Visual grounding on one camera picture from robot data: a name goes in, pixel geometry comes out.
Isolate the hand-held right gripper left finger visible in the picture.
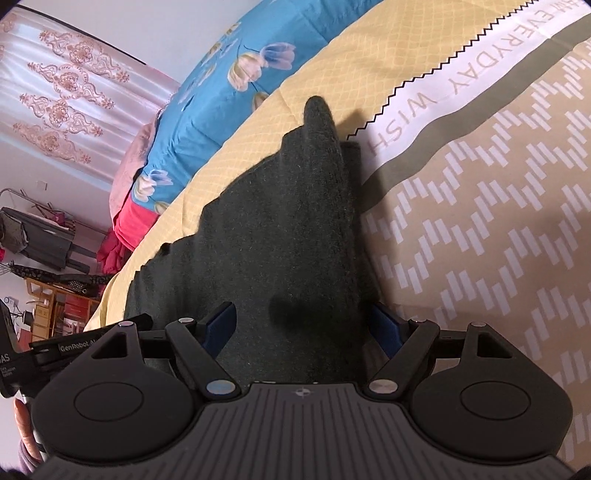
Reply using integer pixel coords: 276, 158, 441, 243
90, 301, 242, 400

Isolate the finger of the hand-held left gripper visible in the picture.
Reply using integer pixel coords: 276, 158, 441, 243
28, 313, 154, 367

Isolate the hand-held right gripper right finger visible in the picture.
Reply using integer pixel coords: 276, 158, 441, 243
362, 302, 513, 398

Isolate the dark green sweater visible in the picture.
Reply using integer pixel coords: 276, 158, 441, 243
124, 96, 399, 388

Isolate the red clothes pile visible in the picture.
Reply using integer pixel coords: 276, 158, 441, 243
96, 230, 126, 274

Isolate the clothes rack with dark garments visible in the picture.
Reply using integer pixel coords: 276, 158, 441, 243
0, 187, 110, 274

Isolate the person's left hand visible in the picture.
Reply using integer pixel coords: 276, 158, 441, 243
14, 396, 47, 462

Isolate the wooden shelf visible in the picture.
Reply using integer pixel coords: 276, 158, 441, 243
24, 277, 100, 343

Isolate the dark patterned cloth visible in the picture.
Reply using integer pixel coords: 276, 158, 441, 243
8, 261, 114, 297

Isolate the red blanket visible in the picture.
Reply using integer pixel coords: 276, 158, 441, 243
113, 201, 160, 252

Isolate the yellow beige patterned bedspread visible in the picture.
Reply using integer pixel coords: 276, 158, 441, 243
83, 0, 591, 462

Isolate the pink pillow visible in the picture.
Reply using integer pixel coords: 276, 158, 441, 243
109, 108, 170, 223

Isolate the blue floral quilt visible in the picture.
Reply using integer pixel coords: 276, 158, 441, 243
133, 0, 385, 216

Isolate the pink ornament curtain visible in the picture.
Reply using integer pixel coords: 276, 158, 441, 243
0, 7, 182, 191

